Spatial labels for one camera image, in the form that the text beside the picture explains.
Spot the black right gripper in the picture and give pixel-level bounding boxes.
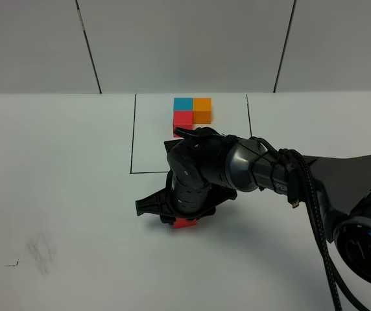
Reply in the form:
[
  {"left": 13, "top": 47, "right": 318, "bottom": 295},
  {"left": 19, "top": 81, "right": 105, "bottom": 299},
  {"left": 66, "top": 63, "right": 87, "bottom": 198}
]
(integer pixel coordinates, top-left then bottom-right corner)
[{"left": 136, "top": 171, "right": 237, "bottom": 224}]

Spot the blue template cube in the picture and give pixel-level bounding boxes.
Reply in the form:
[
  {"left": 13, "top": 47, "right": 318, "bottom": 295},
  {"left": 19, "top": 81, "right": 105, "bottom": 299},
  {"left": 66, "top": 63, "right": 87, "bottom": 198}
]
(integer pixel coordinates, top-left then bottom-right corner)
[{"left": 173, "top": 97, "right": 193, "bottom": 111}]

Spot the black right braided cable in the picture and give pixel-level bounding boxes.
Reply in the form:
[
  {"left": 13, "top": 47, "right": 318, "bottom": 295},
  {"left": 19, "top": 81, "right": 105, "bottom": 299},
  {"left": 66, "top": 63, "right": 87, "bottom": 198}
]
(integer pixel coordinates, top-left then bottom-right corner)
[{"left": 250, "top": 137, "right": 368, "bottom": 311}]

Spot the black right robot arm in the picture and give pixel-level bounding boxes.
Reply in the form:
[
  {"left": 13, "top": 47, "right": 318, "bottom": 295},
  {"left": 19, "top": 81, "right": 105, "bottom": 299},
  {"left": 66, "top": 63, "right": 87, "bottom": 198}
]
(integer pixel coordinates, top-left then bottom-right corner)
[{"left": 136, "top": 127, "right": 371, "bottom": 283}]

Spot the orange template cube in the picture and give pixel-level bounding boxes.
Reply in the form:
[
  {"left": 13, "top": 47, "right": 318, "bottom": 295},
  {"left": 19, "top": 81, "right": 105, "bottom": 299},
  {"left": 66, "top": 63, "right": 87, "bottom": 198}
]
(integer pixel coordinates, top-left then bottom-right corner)
[{"left": 193, "top": 98, "right": 212, "bottom": 124}]

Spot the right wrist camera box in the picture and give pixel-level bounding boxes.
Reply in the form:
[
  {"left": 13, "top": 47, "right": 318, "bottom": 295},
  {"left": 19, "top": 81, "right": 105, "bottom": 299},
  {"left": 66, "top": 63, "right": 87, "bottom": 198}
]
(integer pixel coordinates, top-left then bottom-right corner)
[{"left": 164, "top": 139, "right": 182, "bottom": 159}]

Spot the red template cube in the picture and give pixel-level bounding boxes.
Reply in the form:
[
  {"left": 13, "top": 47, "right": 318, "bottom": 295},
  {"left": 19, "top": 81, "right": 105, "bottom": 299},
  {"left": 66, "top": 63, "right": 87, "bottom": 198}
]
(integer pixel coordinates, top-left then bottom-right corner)
[{"left": 173, "top": 111, "right": 193, "bottom": 130}]

